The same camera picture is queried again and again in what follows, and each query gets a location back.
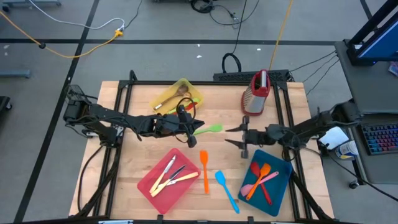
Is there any left wrist camera housing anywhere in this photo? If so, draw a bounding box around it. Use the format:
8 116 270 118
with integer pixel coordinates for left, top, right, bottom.
161 115 187 136

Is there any black cable bundle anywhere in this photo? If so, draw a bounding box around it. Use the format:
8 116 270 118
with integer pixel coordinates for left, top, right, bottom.
189 0 216 14

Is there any blue silicone spatula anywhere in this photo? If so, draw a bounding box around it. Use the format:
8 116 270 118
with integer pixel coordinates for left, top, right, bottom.
214 169 241 214

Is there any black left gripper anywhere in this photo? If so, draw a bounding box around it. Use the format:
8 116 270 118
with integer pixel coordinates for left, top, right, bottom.
154 105 205 149

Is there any grey keyboard desk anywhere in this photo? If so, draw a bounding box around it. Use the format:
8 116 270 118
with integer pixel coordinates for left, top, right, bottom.
345 113 398 185

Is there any metal box grater red handle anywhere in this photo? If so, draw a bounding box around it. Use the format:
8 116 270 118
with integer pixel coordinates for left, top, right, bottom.
241 68 271 116

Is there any blue plastic tray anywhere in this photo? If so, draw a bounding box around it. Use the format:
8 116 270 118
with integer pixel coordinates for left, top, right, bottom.
237 149 294 217

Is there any white paper sheet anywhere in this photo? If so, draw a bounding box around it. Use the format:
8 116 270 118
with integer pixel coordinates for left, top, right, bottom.
317 126 350 151

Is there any green silicone spatula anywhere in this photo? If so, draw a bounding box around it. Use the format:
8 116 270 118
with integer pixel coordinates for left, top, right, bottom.
192 123 224 136

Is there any dark wooden spoon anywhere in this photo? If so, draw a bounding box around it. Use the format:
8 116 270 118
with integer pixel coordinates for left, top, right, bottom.
154 84 190 110

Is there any red silicone spatula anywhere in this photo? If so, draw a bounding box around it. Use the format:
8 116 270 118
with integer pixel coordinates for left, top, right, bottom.
250 161 274 206

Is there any red-pink translucent plastic tray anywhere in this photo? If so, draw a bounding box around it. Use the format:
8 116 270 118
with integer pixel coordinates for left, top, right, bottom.
137 147 202 215

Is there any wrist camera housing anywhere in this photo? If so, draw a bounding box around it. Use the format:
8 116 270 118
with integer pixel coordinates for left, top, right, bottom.
249 129 265 146
161 115 187 136

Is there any black arm base cable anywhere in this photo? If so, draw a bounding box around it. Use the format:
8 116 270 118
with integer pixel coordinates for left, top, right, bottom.
76 144 105 214

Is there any yellow drop cable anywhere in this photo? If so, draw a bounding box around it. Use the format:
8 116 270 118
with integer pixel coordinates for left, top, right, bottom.
269 0 295 71

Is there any white floor cable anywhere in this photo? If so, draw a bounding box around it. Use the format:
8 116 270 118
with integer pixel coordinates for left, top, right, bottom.
28 0 126 31

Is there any black perforated control box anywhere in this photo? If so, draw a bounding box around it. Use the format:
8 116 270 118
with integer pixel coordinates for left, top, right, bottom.
213 69 290 84

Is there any yellow translucent plastic tray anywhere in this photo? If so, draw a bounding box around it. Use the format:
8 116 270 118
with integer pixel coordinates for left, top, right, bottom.
149 77 205 116

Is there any black chair base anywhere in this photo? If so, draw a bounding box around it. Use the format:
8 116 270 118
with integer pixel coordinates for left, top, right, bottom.
0 95 13 112

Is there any grey floor bar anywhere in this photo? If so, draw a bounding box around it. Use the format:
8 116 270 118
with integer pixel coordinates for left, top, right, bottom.
0 69 32 79

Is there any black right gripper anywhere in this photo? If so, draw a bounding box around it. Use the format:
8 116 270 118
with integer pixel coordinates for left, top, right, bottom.
224 116 270 159

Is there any white and blue canister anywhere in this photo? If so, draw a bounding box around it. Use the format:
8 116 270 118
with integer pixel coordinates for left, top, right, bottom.
335 139 359 161

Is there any grey cart base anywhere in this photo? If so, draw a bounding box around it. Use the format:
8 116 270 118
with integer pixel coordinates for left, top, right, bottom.
0 0 62 12

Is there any short orange silicone spatula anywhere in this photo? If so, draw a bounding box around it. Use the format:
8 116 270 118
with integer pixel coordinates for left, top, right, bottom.
245 162 272 202

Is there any right wrist camera housing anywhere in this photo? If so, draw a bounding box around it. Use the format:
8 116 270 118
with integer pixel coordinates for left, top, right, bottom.
249 129 265 146

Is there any looped thin black cable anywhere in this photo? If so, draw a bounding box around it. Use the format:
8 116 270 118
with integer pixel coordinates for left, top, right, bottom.
208 0 261 30

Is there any pink silicone spatula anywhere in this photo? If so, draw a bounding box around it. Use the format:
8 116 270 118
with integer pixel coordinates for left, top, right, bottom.
240 170 280 197

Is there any thin black floor cable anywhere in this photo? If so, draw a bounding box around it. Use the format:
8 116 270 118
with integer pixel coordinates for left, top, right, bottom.
123 0 144 30

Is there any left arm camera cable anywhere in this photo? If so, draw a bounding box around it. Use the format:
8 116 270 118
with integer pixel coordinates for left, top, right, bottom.
175 96 197 125

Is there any backlit keyboard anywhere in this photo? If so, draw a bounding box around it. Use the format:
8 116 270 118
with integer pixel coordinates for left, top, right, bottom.
361 123 398 156

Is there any black mesh box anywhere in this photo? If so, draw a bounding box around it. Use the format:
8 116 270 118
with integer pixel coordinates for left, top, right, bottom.
63 84 94 103

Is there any black drop cable with coil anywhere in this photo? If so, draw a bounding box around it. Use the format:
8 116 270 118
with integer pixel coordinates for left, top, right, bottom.
221 0 249 75

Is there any computer monitor on stand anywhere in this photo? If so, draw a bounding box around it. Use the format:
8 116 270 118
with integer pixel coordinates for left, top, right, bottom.
346 0 398 67

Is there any long orange silicone spatula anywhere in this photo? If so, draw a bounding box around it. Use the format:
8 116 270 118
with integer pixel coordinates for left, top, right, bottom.
199 150 210 194

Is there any thin black desk cable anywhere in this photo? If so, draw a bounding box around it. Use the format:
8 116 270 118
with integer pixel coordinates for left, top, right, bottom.
288 50 338 73
302 54 340 83
305 58 341 96

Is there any yellow extension cable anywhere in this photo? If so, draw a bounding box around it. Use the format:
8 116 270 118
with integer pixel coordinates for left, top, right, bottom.
0 11 124 59

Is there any knife with cream handle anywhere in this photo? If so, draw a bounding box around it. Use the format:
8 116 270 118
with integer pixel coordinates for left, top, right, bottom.
149 155 177 194
150 164 187 198
166 171 200 187

